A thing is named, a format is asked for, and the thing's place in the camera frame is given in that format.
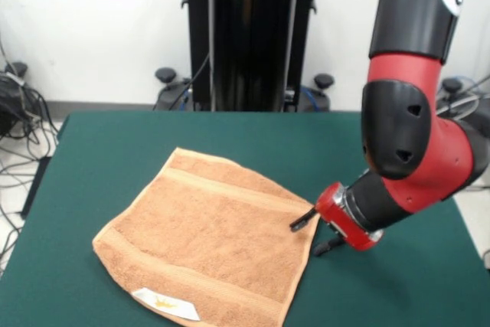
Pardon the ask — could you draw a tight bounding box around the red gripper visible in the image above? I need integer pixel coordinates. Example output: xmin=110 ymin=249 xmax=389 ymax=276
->
xmin=289 ymin=181 xmax=384 ymax=257

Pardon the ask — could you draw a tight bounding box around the tan terry towel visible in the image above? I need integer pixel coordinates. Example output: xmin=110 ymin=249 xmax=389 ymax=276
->
xmin=91 ymin=146 xmax=321 ymax=327

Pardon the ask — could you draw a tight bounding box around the dark green table cloth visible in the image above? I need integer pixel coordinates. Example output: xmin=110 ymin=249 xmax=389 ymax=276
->
xmin=0 ymin=111 xmax=490 ymax=327

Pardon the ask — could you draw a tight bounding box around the grey stand base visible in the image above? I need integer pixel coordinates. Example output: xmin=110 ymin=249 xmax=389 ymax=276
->
xmin=436 ymin=77 xmax=490 ymax=117
xmin=0 ymin=61 xmax=30 ymax=135

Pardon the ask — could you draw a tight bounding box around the blue cable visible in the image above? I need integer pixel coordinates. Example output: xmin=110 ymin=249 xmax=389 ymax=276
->
xmin=302 ymin=87 xmax=321 ymax=110

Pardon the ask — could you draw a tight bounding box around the black pedestal levelling knob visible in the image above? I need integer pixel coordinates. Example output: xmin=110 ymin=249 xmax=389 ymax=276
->
xmin=313 ymin=73 xmax=336 ymax=90
xmin=155 ymin=67 xmax=177 ymax=83

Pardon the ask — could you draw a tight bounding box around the black pedestal base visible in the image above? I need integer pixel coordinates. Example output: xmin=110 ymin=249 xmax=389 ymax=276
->
xmin=152 ymin=80 xmax=333 ymax=113

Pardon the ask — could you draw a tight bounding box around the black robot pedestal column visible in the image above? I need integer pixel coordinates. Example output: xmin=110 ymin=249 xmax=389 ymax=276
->
xmin=180 ymin=0 xmax=333 ymax=113

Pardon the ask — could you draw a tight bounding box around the tangle of black cables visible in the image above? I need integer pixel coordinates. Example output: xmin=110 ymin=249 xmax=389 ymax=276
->
xmin=0 ymin=35 xmax=60 ymax=267

